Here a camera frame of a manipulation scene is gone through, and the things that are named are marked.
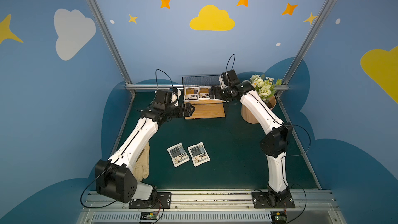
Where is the grey coffee bag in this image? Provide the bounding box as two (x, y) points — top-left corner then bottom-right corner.
(188, 142), (210, 167)
(167, 143), (190, 168)

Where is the green circuit board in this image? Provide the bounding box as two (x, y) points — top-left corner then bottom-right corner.
(271, 212), (287, 224)
(140, 212), (158, 222)

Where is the left green circuit board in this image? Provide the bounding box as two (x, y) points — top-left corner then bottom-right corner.
(140, 212), (158, 222)

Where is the two-tier wooden wire shelf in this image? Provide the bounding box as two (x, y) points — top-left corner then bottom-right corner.
(181, 75), (226, 120)

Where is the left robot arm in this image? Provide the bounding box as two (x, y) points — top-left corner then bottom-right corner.
(94, 87), (195, 205)

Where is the orange coffee bag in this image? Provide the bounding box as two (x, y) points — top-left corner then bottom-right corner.
(199, 87), (211, 101)
(184, 87), (200, 102)

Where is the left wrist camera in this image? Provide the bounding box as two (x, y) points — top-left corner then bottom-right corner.
(171, 87), (181, 106)

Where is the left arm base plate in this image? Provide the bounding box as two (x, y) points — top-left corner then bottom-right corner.
(129, 192), (172, 209)

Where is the right green circuit board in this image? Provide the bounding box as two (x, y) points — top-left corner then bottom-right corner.
(271, 212), (287, 224)

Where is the beige work glove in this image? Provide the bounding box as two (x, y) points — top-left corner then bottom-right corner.
(132, 142), (150, 182)

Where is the flower pot with white flowers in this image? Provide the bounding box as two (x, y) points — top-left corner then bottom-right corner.
(241, 74), (282, 124)

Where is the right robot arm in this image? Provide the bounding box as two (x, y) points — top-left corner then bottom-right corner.
(209, 70), (292, 206)

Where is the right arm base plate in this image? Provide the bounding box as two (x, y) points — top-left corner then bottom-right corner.
(251, 191), (295, 209)

